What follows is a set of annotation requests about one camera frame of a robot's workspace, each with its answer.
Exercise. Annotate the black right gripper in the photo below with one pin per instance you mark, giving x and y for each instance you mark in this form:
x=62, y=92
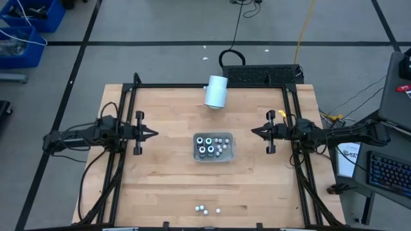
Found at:
x=279, y=132

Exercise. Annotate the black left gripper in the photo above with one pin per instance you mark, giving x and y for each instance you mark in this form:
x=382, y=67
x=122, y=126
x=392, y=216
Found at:
x=138, y=133

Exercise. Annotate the grey plastic bin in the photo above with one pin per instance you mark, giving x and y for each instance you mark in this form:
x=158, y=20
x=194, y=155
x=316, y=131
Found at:
x=228, y=155

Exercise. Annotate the large white-tipped coloring bottle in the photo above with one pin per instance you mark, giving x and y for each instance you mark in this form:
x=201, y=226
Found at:
x=199, y=140
x=202, y=149

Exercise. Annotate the large green-tipped coloring bottle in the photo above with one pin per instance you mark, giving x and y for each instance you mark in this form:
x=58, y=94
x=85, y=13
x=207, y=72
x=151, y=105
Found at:
x=208, y=140

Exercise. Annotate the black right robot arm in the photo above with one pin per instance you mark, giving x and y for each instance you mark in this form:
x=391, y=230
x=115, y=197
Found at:
x=346, y=134

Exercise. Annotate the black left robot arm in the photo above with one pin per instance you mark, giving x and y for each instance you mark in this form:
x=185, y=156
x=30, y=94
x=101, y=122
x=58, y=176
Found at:
x=74, y=137

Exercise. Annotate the yellow tag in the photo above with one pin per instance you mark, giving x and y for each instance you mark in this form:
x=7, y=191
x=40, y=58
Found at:
x=282, y=113

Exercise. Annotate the black perforated control box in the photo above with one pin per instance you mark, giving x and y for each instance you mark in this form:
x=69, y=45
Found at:
x=260, y=74

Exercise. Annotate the white paper sheet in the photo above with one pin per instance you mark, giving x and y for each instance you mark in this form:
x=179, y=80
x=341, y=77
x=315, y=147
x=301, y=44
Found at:
x=345, y=167

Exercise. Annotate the black floor clamp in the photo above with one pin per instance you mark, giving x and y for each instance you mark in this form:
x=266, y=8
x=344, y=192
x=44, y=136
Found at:
x=337, y=189

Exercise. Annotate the grey side tabletop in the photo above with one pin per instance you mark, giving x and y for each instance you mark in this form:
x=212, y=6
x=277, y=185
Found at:
x=395, y=96

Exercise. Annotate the blue storage bin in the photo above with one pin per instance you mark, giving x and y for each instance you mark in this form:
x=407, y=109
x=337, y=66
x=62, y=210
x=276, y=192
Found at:
x=29, y=59
x=48, y=22

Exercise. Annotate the black floor object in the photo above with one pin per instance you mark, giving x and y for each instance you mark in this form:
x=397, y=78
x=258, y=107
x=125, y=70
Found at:
x=4, y=112

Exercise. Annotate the grey metal bar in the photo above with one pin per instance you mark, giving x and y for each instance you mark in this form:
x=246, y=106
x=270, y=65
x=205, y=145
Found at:
x=13, y=78

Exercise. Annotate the small red object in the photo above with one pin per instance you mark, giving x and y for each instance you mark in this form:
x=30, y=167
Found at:
x=403, y=88

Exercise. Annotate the black desk object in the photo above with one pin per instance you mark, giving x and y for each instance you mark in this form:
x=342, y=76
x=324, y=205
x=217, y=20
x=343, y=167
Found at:
x=406, y=65

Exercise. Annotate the black aluminium frame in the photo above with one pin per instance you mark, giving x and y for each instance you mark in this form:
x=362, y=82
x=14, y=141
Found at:
x=208, y=85

